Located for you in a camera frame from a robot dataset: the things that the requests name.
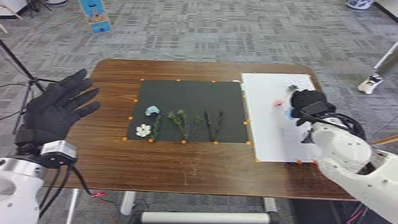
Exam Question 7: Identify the white stand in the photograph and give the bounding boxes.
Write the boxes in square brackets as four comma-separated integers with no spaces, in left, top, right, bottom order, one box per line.
[356,42,398,96]

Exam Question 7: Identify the white sheet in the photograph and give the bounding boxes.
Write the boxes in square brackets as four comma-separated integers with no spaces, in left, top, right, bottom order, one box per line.
[241,72,321,164]

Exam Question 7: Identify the dark mat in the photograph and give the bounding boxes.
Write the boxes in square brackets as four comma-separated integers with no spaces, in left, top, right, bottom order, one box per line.
[125,79,251,145]

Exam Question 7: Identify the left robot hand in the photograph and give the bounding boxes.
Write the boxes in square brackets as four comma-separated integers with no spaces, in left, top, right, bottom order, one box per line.
[17,68,104,148]

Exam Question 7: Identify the blue and white vase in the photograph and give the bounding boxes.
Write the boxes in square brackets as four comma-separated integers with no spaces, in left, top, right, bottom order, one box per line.
[346,0,378,11]

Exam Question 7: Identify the blue standing sign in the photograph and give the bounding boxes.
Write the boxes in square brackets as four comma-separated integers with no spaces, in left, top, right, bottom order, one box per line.
[79,0,115,35]

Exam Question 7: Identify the white table leg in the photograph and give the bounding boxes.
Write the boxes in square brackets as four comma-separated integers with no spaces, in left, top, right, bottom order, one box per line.
[262,197,280,214]
[120,191,138,216]

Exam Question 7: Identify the pale grey bar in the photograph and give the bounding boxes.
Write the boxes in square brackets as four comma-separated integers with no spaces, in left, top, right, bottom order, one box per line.
[139,211,274,224]

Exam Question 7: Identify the black tripod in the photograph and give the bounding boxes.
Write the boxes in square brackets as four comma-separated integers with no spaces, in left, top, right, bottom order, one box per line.
[0,39,59,135]

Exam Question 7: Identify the white flower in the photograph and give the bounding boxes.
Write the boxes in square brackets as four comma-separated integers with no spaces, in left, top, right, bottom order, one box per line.
[136,123,155,139]

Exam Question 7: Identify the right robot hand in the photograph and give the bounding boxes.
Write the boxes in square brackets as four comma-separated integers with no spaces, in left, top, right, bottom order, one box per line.
[289,88,330,110]

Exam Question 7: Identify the black cable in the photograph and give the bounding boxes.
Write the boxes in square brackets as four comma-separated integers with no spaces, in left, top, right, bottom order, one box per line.
[319,112,370,141]

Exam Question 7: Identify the green sprig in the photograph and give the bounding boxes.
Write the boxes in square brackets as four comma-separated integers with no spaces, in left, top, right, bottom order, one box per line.
[203,110,218,143]
[166,109,205,143]

